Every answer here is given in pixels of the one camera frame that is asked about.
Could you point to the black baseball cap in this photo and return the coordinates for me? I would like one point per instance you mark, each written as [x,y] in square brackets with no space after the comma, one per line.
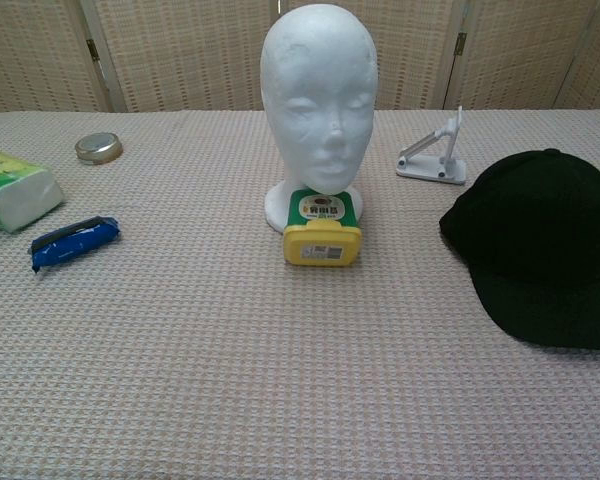
[535,240]

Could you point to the white folding phone stand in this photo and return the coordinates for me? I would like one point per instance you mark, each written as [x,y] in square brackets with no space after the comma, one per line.
[437,160]

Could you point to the woven folding screen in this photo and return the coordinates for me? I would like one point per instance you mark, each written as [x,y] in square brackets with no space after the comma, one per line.
[180,50]

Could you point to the blue snack packet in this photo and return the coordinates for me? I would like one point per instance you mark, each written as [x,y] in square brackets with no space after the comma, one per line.
[72,242]

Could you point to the round metal jar lid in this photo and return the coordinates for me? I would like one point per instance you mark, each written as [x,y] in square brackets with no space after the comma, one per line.
[99,146]

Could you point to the checkered woven tablecloth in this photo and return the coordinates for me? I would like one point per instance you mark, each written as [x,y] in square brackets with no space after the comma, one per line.
[230,360]

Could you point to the white foam mannequin head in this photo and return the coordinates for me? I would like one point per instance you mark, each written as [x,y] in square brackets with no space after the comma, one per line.
[314,100]

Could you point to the green yellow plastic container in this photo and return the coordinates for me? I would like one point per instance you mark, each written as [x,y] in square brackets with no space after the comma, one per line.
[322,235]

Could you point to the green tissue pack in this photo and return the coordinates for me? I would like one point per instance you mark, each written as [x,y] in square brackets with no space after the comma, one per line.
[15,192]

